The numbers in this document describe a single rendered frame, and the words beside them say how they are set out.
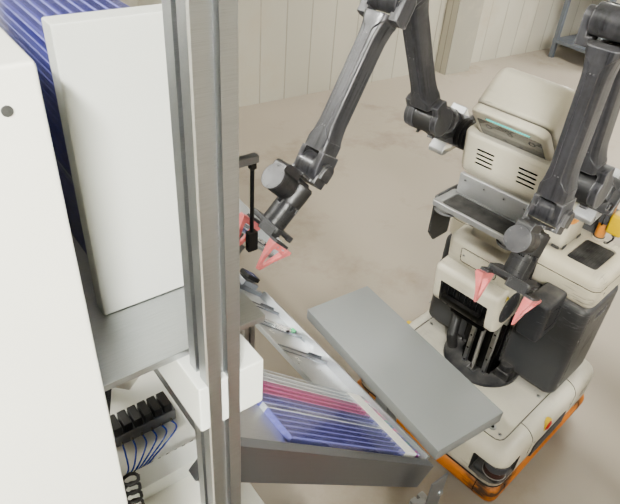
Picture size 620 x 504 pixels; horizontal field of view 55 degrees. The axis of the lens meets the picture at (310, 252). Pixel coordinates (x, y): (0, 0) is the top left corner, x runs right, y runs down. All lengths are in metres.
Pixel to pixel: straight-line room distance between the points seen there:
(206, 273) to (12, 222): 0.16
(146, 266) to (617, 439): 2.23
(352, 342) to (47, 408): 1.28
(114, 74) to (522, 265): 0.98
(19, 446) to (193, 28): 0.41
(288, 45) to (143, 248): 4.14
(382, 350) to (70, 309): 1.34
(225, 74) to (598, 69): 0.87
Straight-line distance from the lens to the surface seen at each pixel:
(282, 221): 1.31
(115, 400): 1.65
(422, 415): 1.66
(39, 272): 0.52
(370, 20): 1.34
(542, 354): 2.17
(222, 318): 0.60
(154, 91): 0.61
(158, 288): 0.72
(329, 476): 1.08
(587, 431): 2.64
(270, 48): 4.68
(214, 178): 0.50
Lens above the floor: 1.87
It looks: 37 degrees down
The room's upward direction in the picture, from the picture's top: 5 degrees clockwise
